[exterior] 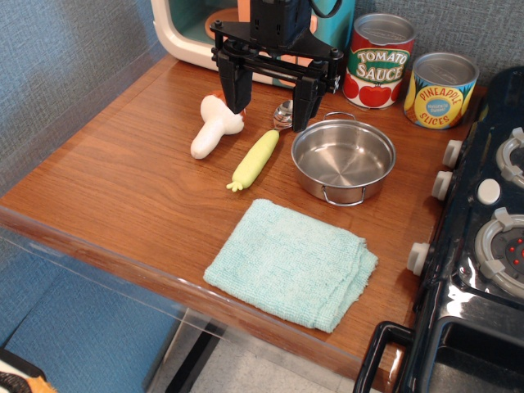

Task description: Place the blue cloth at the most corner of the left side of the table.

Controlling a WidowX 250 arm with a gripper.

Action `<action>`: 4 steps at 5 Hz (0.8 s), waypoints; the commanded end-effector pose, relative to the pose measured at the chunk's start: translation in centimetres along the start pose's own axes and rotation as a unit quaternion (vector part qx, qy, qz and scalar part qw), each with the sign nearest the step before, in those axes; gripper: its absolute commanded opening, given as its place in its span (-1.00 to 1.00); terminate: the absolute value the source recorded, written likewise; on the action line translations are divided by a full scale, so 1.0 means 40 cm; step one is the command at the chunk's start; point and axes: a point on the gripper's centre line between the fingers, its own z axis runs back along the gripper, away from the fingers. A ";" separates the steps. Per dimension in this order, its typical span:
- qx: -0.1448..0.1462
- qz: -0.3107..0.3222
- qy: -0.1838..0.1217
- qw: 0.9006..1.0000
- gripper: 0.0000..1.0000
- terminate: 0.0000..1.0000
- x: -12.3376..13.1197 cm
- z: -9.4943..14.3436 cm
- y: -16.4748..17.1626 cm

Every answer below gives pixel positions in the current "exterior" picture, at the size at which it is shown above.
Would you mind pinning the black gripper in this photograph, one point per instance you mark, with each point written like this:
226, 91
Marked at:
278, 43

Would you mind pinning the light blue folded cloth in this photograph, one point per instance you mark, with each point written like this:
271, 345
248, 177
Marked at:
292, 266

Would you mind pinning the orange black object corner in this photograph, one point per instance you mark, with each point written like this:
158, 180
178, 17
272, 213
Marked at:
19, 375

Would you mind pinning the white plush mushroom toy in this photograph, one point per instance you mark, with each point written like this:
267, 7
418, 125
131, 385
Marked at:
219, 120

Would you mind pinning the small steel pot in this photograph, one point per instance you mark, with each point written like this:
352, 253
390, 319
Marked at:
342, 161

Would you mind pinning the white teal toy microwave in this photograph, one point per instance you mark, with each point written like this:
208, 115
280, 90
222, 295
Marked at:
183, 28

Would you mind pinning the tomato sauce can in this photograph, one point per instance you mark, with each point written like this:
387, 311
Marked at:
380, 49

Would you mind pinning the pineapple slices can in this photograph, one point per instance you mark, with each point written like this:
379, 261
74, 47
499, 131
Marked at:
440, 89

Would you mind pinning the clear acrylic barrier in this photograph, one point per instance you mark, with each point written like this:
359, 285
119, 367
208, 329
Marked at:
103, 174

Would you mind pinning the black toy stove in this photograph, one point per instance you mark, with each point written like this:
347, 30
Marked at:
468, 329

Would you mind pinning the spoon with yellow handle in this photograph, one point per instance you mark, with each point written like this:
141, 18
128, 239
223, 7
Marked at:
256, 158

